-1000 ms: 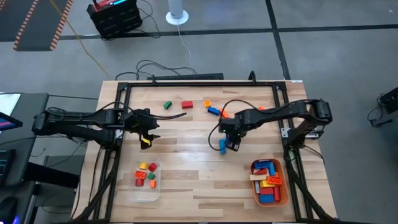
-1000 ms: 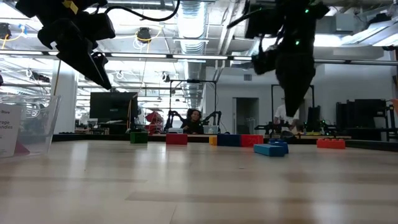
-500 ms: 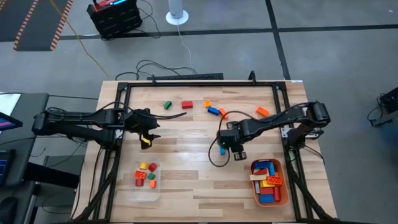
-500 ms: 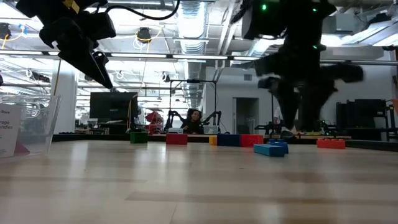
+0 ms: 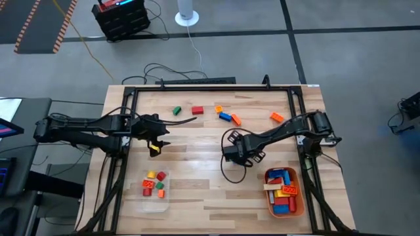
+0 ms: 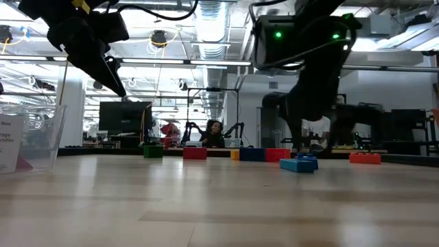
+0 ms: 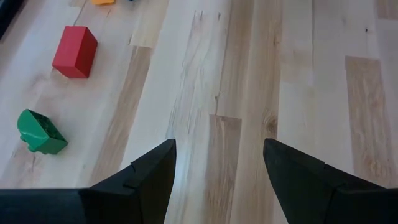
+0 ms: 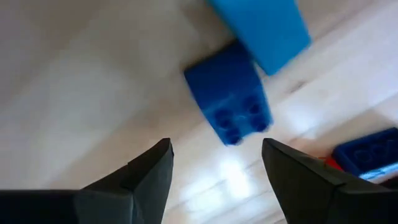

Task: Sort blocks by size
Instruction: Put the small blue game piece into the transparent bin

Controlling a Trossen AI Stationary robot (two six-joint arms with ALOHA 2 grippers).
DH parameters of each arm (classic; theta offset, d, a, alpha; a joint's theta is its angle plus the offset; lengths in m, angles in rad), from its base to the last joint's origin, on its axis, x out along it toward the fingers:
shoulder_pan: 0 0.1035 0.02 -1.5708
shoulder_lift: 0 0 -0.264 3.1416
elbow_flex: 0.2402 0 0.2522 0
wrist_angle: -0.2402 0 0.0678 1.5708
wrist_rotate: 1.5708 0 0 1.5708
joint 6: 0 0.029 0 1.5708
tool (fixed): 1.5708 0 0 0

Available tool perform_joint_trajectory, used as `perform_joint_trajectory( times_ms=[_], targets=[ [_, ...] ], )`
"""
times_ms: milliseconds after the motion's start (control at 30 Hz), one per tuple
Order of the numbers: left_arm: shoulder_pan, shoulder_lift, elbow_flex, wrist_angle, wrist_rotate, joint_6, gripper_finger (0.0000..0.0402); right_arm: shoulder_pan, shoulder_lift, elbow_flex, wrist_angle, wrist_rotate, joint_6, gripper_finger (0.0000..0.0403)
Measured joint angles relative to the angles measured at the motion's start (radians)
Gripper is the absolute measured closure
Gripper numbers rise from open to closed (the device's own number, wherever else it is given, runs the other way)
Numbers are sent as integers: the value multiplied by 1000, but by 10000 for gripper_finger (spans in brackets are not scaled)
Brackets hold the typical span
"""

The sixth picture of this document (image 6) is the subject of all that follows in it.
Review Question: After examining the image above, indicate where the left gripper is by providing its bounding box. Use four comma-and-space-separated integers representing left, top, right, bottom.
46, 13, 128, 98

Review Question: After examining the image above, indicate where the dark blue stud brick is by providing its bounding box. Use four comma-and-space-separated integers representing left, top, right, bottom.
295, 152, 319, 169

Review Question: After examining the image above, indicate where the black ceiling dome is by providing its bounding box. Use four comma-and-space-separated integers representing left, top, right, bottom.
150, 30, 168, 49

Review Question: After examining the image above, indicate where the silver ventilation duct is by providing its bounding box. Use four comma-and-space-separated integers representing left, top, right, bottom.
191, 0, 231, 131

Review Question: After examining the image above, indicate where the black monitor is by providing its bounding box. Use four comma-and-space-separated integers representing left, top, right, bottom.
98, 101, 154, 137

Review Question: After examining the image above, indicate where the small red sloped block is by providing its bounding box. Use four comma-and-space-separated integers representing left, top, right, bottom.
15, 156, 34, 172

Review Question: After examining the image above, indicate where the black aluminium table frame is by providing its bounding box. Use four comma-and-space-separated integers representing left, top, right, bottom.
56, 146, 439, 168

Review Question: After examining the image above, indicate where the red background object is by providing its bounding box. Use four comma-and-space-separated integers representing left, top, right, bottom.
160, 122, 182, 148

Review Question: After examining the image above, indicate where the black right camera cable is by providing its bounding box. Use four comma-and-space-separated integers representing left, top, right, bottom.
248, 0, 354, 71

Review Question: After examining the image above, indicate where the white paper label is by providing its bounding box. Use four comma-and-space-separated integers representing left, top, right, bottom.
0, 115, 25, 174

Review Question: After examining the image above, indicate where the long ceiling light bar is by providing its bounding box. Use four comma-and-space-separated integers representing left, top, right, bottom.
0, 54, 253, 69

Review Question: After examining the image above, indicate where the green block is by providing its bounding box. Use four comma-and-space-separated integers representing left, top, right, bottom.
143, 144, 165, 159

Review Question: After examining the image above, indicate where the orange stud brick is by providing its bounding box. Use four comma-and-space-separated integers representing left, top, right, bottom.
348, 152, 382, 165

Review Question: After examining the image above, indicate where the clear plastic bin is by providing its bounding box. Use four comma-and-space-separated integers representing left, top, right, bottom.
0, 104, 69, 174

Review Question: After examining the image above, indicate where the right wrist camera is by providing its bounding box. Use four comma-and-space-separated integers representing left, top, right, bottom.
252, 14, 300, 71

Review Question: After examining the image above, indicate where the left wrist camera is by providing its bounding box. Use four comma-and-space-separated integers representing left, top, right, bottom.
91, 12, 130, 45

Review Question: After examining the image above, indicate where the black left camera cable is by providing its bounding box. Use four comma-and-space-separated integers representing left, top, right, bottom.
116, 0, 200, 21

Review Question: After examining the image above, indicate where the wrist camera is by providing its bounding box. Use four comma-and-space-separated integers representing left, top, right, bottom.
91, 12, 130, 45
252, 14, 300, 71

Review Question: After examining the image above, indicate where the red rectangular block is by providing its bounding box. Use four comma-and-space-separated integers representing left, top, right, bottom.
182, 147, 208, 161

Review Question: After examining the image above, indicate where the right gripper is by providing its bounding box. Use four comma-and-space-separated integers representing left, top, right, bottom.
278, 13, 364, 154

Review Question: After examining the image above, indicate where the black frame stand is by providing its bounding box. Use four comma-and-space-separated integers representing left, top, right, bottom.
186, 87, 240, 147

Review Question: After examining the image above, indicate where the person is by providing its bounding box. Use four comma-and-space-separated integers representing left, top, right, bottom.
200, 119, 226, 149
301, 115, 332, 152

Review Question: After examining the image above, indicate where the light blue long brick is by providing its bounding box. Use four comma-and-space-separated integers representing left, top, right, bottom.
279, 158, 316, 174

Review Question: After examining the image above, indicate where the black storage shelf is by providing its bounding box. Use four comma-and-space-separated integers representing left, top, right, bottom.
370, 108, 428, 154

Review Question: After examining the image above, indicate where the black camera cable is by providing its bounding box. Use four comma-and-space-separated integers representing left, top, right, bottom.
248, 0, 354, 71
116, 0, 200, 21

